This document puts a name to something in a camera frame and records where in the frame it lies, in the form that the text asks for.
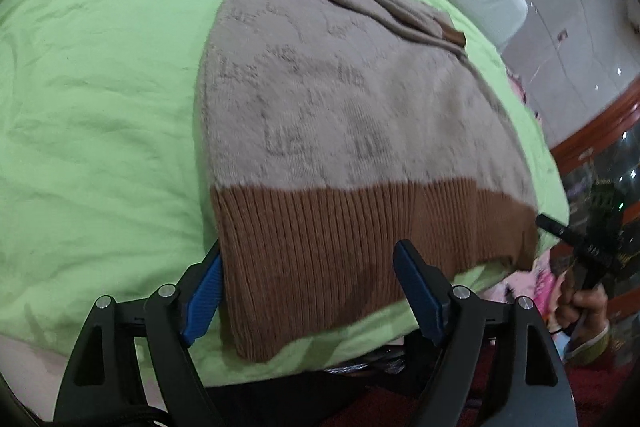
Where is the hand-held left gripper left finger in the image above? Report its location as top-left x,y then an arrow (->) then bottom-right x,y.
52,239 -> 226,427

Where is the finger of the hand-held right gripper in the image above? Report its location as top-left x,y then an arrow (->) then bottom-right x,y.
535,214 -> 592,254

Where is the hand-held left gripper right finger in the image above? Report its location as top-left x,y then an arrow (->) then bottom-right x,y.
392,239 -> 577,427

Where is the person's right hand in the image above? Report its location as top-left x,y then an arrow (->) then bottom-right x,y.
556,271 -> 611,340

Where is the beige and brown knit sweater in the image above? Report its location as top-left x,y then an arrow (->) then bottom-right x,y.
194,0 -> 541,364

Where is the wooden glass cabinet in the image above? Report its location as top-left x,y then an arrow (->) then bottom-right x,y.
549,77 -> 640,258

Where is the green bed sheet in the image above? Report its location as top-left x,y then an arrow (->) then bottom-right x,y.
0,0 -> 571,389

